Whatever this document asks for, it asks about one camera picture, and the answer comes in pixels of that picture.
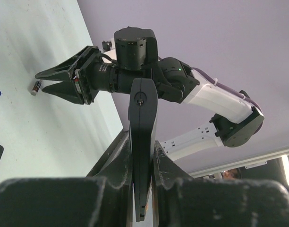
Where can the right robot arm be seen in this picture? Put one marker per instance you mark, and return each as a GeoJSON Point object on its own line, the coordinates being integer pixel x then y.
{"type": "Point", "coordinates": [135, 58]}

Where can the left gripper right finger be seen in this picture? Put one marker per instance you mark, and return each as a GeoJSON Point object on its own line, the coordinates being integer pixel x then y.
{"type": "Point", "coordinates": [180, 200]}

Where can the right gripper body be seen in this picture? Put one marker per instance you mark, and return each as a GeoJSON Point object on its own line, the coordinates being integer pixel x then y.
{"type": "Point", "coordinates": [83, 70]}

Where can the black remote control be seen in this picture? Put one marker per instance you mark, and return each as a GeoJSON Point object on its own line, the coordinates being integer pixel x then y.
{"type": "Point", "coordinates": [142, 129]}

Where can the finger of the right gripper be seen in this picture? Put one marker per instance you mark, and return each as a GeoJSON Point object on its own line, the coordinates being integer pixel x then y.
{"type": "Point", "coordinates": [66, 91]}
{"type": "Point", "coordinates": [65, 71]}

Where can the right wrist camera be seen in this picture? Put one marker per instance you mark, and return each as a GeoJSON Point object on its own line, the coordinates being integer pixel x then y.
{"type": "Point", "coordinates": [109, 48]}

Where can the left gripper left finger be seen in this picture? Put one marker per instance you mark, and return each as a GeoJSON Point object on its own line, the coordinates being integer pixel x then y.
{"type": "Point", "coordinates": [104, 200]}

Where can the black silver battery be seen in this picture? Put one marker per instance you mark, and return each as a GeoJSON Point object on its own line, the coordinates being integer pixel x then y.
{"type": "Point", "coordinates": [36, 87]}

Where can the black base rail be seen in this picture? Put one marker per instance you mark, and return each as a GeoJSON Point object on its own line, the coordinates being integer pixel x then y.
{"type": "Point", "coordinates": [109, 154]}

